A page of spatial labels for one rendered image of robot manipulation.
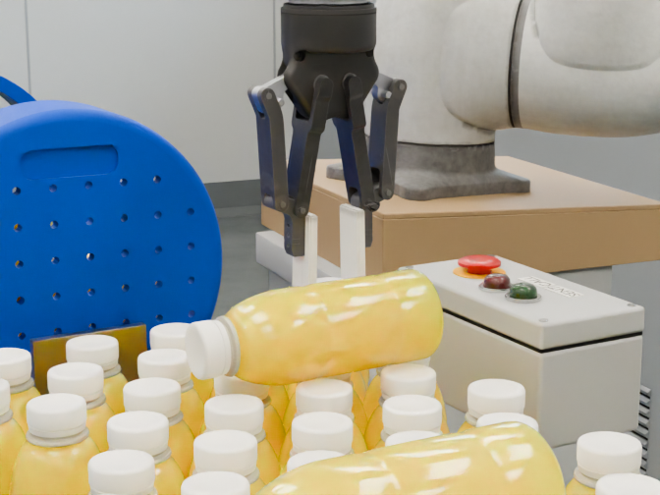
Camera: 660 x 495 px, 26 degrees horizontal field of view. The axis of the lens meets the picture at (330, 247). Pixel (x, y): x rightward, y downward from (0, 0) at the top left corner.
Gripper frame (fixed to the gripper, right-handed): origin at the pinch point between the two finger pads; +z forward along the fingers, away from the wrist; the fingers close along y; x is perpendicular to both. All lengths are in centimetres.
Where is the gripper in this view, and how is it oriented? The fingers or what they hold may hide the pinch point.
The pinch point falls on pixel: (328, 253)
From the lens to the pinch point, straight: 116.1
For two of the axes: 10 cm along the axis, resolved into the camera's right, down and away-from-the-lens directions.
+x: 4.9, 2.0, -8.5
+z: 0.0, 9.7, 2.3
